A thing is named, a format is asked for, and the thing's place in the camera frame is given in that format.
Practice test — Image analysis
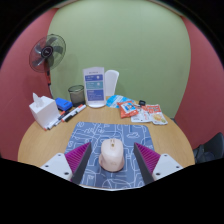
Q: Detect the black mesh pen cup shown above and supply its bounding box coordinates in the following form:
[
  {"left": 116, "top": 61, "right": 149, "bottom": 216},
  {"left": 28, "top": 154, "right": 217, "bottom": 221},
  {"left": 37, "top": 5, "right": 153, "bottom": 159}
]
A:
[{"left": 67, "top": 84, "right": 86, "bottom": 108}]

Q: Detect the blue and white sign stand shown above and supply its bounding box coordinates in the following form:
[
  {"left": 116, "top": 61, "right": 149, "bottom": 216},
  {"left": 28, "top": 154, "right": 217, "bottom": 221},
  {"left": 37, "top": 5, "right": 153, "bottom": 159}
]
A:
[{"left": 82, "top": 66, "right": 107, "bottom": 109}]

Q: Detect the white tissue box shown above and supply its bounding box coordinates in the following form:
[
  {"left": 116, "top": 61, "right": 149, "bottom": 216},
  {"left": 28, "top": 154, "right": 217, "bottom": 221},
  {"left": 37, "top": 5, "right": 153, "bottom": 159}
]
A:
[{"left": 28, "top": 92, "right": 61, "bottom": 130}]

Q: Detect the blue patterned mouse pad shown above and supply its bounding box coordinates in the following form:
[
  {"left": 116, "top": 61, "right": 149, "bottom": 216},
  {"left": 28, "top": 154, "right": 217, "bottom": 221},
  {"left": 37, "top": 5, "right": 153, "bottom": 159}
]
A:
[{"left": 64, "top": 121, "right": 156, "bottom": 190}]

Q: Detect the red and white snack packet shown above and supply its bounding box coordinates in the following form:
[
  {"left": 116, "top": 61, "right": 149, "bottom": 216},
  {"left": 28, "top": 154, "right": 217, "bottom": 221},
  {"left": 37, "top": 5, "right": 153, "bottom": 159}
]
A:
[{"left": 143, "top": 104, "right": 169, "bottom": 126}]

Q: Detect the grey and red standing fan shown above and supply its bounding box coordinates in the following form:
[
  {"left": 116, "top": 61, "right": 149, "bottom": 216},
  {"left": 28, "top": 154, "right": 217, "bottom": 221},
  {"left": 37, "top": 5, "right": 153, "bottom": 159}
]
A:
[{"left": 28, "top": 33, "right": 67, "bottom": 98}]

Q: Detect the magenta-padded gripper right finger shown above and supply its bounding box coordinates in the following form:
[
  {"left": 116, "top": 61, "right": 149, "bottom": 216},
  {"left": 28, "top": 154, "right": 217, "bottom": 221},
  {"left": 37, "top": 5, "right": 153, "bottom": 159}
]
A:
[{"left": 132, "top": 142, "right": 184, "bottom": 186}]

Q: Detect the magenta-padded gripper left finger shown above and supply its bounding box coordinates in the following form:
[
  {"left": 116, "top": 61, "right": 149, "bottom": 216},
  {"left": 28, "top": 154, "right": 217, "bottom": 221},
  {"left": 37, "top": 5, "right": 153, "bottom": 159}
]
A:
[{"left": 39, "top": 141, "right": 93, "bottom": 186}]

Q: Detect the light blue packet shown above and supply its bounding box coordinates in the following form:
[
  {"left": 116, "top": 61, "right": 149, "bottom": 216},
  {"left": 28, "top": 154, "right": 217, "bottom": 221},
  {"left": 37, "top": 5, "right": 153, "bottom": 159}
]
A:
[{"left": 106, "top": 94, "right": 134, "bottom": 109}]

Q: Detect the beige computer mouse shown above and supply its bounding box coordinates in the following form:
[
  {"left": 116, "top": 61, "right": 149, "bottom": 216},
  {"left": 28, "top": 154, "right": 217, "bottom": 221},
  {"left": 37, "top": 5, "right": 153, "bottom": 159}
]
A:
[{"left": 98, "top": 138, "right": 126, "bottom": 173}]

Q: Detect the black backpack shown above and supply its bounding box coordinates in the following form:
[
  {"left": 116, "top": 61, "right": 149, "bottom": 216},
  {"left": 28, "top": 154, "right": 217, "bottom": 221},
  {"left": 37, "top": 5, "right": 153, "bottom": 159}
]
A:
[{"left": 193, "top": 143, "right": 212, "bottom": 164}]

